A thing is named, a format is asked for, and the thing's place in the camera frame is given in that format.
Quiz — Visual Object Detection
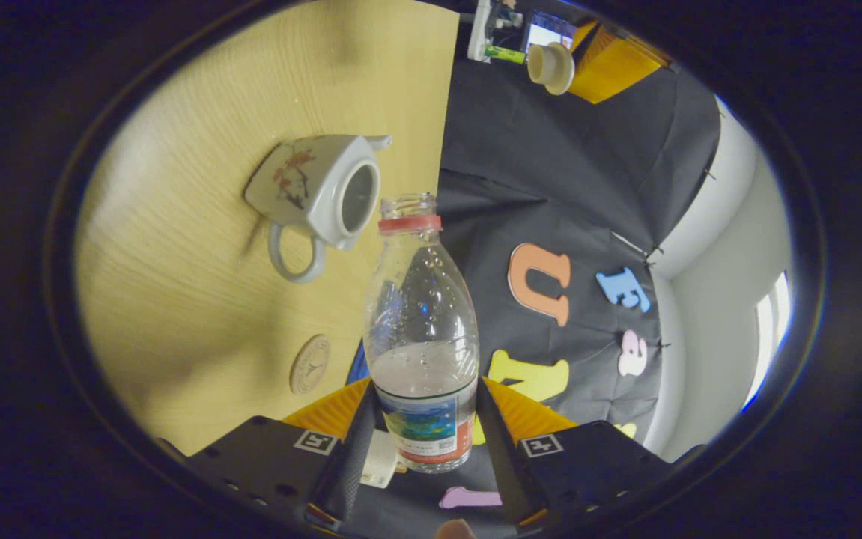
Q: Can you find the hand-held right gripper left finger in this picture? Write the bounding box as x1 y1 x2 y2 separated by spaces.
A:
187 377 385 529

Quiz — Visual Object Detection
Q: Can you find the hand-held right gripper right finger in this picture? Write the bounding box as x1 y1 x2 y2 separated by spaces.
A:
474 377 677 531

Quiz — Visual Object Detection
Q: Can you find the white teacup lid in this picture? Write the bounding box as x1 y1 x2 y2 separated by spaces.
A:
526 43 575 96

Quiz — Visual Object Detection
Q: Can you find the round wooden coaster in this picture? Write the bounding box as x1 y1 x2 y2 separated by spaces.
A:
290 335 331 395

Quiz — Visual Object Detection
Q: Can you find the clear plastic water bottle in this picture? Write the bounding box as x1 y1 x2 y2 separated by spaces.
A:
363 193 480 474

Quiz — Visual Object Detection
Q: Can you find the white floral teacup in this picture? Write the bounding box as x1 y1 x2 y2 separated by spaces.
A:
243 135 392 284

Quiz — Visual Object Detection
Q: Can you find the computer monitor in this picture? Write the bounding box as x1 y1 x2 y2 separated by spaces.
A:
524 9 580 52

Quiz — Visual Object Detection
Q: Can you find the blue towel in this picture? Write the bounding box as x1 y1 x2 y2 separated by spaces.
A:
346 341 371 385

